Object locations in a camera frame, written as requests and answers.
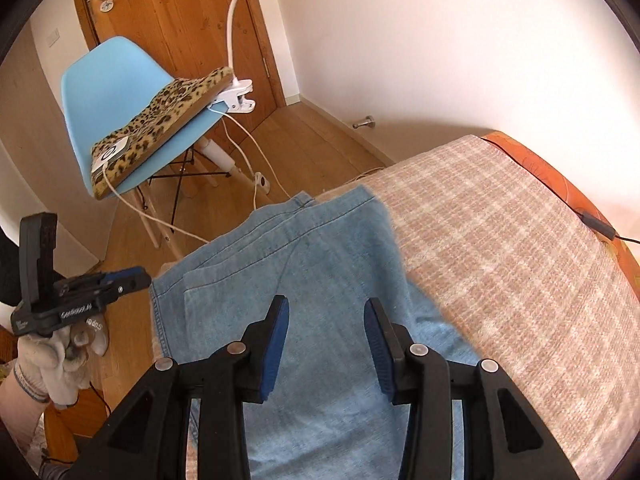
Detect orange patterned bed sheet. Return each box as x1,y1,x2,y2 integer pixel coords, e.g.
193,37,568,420
482,130,640,307

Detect leopard print cushion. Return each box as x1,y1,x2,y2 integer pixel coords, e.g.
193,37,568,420
90,66,235,199

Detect light blue plastic chair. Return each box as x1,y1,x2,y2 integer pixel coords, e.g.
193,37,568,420
61,36,282,262

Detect person's left hand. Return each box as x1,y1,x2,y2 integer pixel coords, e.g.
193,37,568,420
14,309,109,407

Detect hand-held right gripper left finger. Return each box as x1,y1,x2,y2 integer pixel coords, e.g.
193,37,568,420
75,294,292,480

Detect white plastic tube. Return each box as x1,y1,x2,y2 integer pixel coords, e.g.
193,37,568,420
196,139,237,172

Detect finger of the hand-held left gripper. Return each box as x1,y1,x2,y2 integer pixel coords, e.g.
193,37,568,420
87,280,151,307
54,268,151,292

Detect black cable with inline remote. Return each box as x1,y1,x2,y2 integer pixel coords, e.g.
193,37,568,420
575,210,640,244

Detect white clip lamp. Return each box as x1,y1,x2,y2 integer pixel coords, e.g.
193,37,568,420
207,0,277,114

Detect beige plaid blanket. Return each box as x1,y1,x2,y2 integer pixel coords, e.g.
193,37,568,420
150,135,640,480

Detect wooden door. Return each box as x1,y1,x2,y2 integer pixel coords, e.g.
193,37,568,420
70,0,292,112

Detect small white square device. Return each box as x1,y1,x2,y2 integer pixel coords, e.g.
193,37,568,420
92,135,132,172

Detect person's left forearm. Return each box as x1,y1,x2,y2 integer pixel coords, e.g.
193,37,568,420
0,365,51,443

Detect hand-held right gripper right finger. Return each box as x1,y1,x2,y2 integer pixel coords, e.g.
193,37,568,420
363,297,583,480

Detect white power cable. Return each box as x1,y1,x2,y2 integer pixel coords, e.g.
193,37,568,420
100,108,297,252

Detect light blue denim pants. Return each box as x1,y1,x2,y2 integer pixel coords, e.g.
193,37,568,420
150,185,485,480

